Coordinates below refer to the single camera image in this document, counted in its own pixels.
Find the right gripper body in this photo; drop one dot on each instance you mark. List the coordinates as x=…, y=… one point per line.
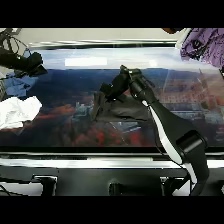
x=117, y=86

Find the white garment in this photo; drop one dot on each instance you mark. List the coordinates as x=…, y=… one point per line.
x=16, y=111

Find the purple garment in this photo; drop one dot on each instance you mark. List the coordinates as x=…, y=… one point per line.
x=209, y=44

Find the silver frame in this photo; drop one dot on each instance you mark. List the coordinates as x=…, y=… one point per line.
x=100, y=163

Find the black garment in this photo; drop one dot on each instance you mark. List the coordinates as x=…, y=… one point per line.
x=123, y=111

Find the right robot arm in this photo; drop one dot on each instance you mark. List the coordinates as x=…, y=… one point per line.
x=173, y=130

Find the blue garment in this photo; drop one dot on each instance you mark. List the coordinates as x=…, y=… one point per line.
x=17, y=86

